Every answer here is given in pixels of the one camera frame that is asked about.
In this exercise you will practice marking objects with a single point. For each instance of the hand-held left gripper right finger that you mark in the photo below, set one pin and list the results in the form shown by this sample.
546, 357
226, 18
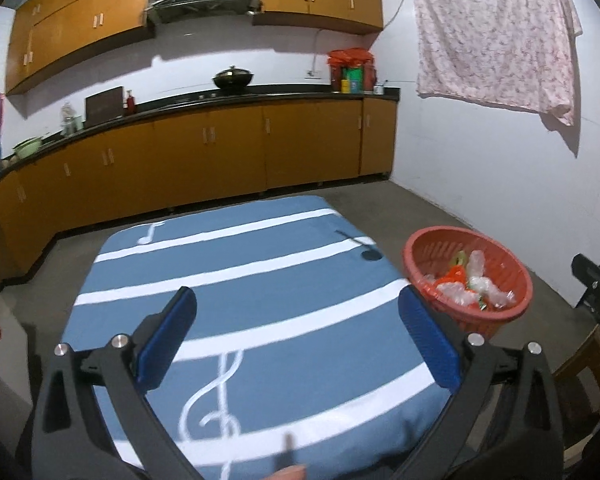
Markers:
429, 345

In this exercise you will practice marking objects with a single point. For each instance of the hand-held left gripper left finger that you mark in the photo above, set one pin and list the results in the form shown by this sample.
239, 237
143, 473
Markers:
167, 342

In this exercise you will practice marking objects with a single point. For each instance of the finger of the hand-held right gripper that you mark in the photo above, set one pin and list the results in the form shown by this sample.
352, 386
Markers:
597, 280

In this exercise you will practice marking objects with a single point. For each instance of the clear bubble wrap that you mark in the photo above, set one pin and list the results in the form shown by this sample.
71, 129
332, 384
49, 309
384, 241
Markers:
494, 294

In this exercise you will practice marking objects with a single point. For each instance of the red plastic basket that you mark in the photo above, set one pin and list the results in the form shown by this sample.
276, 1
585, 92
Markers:
429, 250

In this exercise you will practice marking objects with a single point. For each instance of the person's left hand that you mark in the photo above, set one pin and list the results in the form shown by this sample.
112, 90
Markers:
290, 473

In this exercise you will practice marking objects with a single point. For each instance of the wooden stool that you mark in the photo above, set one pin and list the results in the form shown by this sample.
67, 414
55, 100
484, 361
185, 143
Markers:
587, 355

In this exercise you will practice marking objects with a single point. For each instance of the blue music note blanket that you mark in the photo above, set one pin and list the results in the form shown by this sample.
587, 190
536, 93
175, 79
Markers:
260, 280

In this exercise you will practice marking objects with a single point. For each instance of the orange lower kitchen cabinet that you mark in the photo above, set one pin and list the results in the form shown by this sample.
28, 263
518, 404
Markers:
220, 155

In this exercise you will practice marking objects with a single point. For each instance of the green pot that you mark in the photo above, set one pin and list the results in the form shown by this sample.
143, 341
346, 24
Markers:
27, 148

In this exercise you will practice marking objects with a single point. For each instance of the red bottle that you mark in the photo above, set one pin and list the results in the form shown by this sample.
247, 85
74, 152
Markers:
130, 102

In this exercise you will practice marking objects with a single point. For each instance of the glass jar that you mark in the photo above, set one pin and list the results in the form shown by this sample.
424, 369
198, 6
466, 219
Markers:
70, 119

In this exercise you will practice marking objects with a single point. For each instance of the dark brown cutting board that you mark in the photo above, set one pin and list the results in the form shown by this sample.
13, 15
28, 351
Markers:
104, 104

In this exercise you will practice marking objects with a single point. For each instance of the black gas hob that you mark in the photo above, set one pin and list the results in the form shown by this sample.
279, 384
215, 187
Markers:
205, 95

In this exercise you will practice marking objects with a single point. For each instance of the black kitchen countertop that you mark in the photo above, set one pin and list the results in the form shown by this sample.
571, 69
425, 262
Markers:
230, 100

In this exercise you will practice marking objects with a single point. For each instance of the white cup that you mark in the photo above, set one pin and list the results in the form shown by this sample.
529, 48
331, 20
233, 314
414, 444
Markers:
378, 90

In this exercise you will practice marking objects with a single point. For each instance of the pink floral hanging cloth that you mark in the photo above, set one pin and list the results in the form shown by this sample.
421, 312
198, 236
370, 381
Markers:
494, 35

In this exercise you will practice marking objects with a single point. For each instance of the black wok with lid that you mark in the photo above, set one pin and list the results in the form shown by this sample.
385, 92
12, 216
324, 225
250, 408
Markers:
233, 79

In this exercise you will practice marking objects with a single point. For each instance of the yellow can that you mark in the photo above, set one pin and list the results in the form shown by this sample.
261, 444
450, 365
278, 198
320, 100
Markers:
346, 86

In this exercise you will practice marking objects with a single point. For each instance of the green box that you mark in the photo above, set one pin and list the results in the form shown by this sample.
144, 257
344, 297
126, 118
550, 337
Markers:
356, 80

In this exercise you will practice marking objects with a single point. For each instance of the large red bag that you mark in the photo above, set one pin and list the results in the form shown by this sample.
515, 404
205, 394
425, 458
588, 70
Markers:
352, 57

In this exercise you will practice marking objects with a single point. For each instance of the white wall socket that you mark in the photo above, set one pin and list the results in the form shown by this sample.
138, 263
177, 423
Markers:
312, 74

